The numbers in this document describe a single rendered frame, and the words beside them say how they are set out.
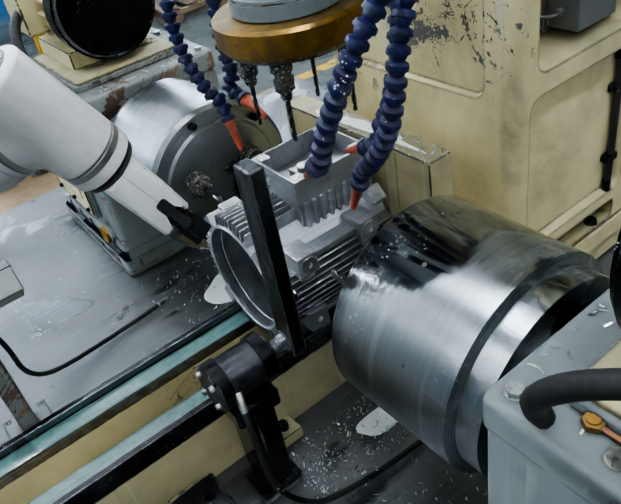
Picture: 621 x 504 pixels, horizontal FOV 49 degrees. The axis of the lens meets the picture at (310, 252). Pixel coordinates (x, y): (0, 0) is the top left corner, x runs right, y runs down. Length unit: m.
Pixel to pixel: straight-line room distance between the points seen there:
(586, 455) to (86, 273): 1.11
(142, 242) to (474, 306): 0.84
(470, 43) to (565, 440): 0.54
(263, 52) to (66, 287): 0.80
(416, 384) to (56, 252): 1.04
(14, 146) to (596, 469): 0.60
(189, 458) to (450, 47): 0.63
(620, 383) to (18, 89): 0.58
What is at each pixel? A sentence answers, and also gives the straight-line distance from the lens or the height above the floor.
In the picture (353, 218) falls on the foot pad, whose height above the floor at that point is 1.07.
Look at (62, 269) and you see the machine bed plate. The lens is 1.47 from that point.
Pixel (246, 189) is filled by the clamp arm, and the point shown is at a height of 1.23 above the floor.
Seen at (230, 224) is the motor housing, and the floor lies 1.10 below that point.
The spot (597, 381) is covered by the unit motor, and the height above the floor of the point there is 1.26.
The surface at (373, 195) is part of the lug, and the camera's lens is 0.90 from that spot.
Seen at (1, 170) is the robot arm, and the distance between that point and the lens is 0.78.
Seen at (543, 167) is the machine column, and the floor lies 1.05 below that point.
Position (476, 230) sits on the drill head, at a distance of 0.68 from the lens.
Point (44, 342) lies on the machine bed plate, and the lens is 1.31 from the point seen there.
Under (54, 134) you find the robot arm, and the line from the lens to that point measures 0.75.
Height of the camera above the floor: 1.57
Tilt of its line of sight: 36 degrees down
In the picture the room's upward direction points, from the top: 12 degrees counter-clockwise
